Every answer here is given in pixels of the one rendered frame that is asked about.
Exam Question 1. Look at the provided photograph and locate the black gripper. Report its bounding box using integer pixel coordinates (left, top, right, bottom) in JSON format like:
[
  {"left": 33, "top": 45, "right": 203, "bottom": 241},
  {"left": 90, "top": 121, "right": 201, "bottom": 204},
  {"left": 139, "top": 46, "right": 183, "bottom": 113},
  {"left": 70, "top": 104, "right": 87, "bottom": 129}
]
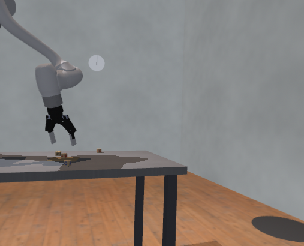
[{"left": 45, "top": 105, "right": 77, "bottom": 146}]

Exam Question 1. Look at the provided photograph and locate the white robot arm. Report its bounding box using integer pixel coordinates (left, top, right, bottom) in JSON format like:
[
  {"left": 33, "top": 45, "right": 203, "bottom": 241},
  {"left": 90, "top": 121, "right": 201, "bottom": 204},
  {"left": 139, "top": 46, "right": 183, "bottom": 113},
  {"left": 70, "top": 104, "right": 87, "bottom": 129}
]
[{"left": 0, "top": 0, "right": 83, "bottom": 108}]

